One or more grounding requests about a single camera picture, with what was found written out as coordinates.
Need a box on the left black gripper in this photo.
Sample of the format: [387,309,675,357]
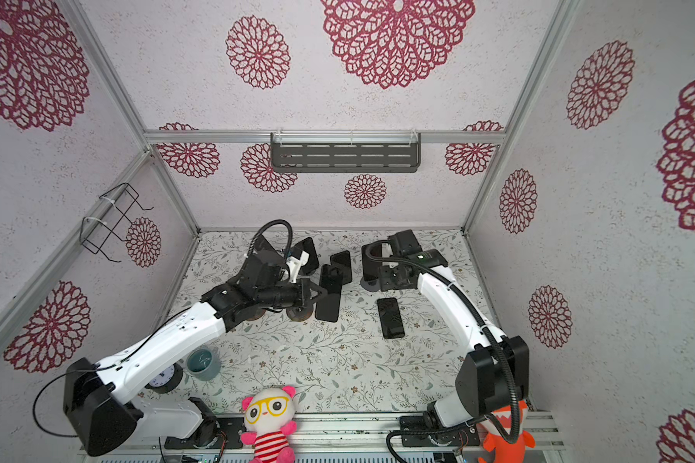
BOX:
[258,277,328,310]

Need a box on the black phone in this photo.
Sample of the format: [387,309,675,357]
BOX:
[361,241,382,285]
[315,264,343,323]
[376,298,405,340]
[330,250,353,286]
[293,237,320,277]

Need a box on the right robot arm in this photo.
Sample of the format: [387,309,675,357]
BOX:
[362,230,529,444]

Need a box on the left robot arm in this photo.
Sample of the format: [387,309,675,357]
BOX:
[63,252,327,457]

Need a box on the round wooden phone stand centre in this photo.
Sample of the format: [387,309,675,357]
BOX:
[286,307,314,322]

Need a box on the purple round phone stand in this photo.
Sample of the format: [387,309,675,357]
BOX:
[360,278,381,292]

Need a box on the tilted phone back left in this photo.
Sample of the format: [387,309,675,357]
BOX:
[250,233,276,255]

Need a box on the teal ceramic cup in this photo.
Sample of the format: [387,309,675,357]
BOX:
[185,346,221,382]

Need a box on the white pink plush doll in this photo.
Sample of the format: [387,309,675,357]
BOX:
[241,386,297,463]

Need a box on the small round clock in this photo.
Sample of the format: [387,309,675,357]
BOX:
[146,364,183,395]

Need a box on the red shark plush toy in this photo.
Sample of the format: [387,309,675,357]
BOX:
[477,401,537,463]

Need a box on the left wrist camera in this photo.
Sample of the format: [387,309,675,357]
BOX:
[286,249,310,284]

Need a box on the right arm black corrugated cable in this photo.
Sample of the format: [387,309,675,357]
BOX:
[363,238,525,463]

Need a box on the grey wall shelf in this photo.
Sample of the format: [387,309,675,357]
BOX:
[270,132,422,174]

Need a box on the black wire wall rack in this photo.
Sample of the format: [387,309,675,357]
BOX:
[78,182,154,264]

